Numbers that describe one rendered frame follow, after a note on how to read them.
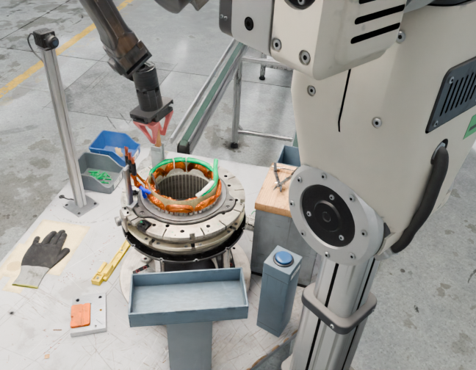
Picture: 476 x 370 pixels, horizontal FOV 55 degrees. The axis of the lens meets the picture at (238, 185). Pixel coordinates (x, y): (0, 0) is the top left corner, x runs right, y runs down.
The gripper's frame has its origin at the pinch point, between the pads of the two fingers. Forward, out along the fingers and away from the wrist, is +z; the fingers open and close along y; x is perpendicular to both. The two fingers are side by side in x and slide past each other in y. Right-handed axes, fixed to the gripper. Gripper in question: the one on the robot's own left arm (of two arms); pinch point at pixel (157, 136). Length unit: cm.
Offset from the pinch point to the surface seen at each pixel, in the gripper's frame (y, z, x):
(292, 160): -34.1, 24.2, 23.9
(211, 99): -96, 48, -46
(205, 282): 23.5, 18.9, 26.2
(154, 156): 2.0, 5.1, -0.6
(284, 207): -6.1, 17.7, 33.2
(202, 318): 32.6, 17.6, 31.2
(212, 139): -161, 126, -92
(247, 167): -51, 47, -2
